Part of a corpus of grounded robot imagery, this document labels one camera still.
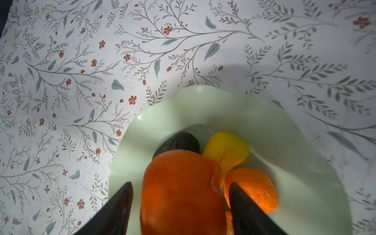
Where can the dark avocado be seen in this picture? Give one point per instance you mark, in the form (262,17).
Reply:
(180,141)

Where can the small orange tangerine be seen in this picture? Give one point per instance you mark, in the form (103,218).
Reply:
(256,184)

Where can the green wavy fruit bowl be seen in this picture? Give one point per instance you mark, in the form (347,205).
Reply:
(312,199)

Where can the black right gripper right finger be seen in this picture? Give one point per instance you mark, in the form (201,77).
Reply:
(248,217)

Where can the floral table mat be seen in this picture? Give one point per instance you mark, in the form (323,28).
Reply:
(75,73)

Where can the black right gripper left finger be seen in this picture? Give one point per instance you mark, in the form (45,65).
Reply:
(113,218)

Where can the orange bell pepper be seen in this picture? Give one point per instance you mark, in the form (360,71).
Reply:
(181,196)

